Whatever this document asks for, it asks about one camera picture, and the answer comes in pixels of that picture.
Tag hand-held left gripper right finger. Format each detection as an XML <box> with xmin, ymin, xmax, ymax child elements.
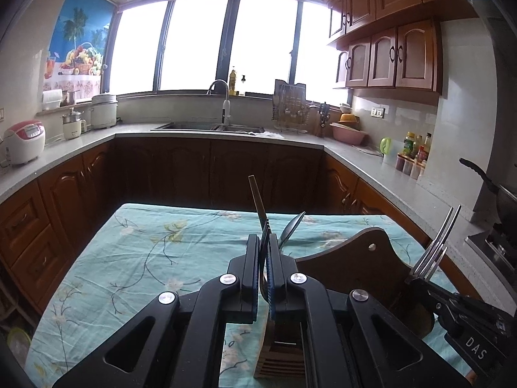
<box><xmin>267</xmin><ymin>234</ymin><xmax>473</xmax><ymax>388</ymax></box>

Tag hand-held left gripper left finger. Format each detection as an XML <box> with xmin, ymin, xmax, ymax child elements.
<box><xmin>52</xmin><ymin>234</ymin><xmax>261</xmax><ymax>388</ymax></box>

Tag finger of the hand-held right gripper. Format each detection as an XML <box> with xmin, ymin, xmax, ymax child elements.
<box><xmin>406</xmin><ymin>275</ymin><xmax>449</xmax><ymax>312</ymax></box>

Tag metal fork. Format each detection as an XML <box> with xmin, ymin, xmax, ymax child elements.
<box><xmin>409</xmin><ymin>242</ymin><xmax>448</xmax><ymax>281</ymax></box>

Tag wooden utensil holder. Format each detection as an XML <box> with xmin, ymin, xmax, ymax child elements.
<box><xmin>254</xmin><ymin>227</ymin><xmax>436</xmax><ymax>380</ymax></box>

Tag plain brown wooden chopstick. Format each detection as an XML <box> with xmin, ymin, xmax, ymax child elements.
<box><xmin>248</xmin><ymin>175</ymin><xmax>267</xmax><ymax>235</ymax></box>

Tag gas stove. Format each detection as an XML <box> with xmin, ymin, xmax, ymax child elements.
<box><xmin>464</xmin><ymin>226</ymin><xmax>517</xmax><ymax>287</ymax></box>

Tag floral teal tablecloth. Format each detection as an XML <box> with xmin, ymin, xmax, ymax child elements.
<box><xmin>24</xmin><ymin>203</ymin><xmax>473</xmax><ymax>388</ymax></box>

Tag grey kitchen countertop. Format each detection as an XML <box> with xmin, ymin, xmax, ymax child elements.
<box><xmin>0</xmin><ymin>123</ymin><xmax>517</xmax><ymax>275</ymax></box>

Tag black wok with lid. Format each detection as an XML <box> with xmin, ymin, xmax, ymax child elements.
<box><xmin>459</xmin><ymin>157</ymin><xmax>517</xmax><ymax>227</ymax></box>

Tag row of spice jars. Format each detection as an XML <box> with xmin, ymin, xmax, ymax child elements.
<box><xmin>396</xmin><ymin>154</ymin><xmax>423</xmax><ymax>179</ymax></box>

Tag wooden lower cabinets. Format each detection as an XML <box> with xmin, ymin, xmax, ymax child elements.
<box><xmin>0</xmin><ymin>137</ymin><xmax>429</xmax><ymax>316</ymax></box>

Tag wooden cabinets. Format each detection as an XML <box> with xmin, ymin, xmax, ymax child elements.
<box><xmin>0</xmin><ymin>137</ymin><xmax>429</xmax><ymax>316</ymax></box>
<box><xmin>323</xmin><ymin>0</ymin><xmax>477</xmax><ymax>103</ymax></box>

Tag pink plastic basin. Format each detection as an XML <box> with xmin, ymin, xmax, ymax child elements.
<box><xmin>329</xmin><ymin>123</ymin><xmax>369</xmax><ymax>145</ymax></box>

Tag wooden knife block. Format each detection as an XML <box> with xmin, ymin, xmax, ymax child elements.
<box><xmin>309</xmin><ymin>102</ymin><xmax>330</xmax><ymax>138</ymax></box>

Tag steel kitchen sink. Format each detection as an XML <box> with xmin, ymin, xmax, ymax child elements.
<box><xmin>151</xmin><ymin>121</ymin><xmax>265</xmax><ymax>134</ymax></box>

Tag curved steel faucet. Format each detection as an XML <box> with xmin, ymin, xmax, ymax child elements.
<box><xmin>207</xmin><ymin>80</ymin><xmax>232</xmax><ymax>126</ymax></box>

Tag white electric cooking pot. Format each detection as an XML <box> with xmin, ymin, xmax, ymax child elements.
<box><xmin>90</xmin><ymin>94</ymin><xmax>119</xmax><ymax>130</ymax></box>

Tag wooden upper cabinets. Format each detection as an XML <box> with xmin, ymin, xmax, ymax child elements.
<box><xmin>323</xmin><ymin>0</ymin><xmax>477</xmax><ymax>103</ymax></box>

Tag small glass lid cooker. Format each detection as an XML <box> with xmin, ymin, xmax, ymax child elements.
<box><xmin>62</xmin><ymin>108</ymin><xmax>87</xmax><ymax>140</ymax></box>

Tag large kitchen window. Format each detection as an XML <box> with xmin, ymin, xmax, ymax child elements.
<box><xmin>106</xmin><ymin>0</ymin><xmax>350</xmax><ymax>95</ymax></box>

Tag red and white rice cooker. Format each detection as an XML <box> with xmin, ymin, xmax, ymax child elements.
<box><xmin>3</xmin><ymin>120</ymin><xmax>46</xmax><ymax>166</ymax></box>

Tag grey range hood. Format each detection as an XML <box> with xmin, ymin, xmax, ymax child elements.
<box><xmin>464</xmin><ymin>0</ymin><xmax>517</xmax><ymax>41</ymax></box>

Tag wire dish rack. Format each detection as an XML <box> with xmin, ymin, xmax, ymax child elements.
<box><xmin>271</xmin><ymin>80</ymin><xmax>310</xmax><ymax>134</ymax></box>

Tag tropical fruit wall poster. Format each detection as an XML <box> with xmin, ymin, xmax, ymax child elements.
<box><xmin>42</xmin><ymin>0</ymin><xmax>114</xmax><ymax>102</ymax></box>

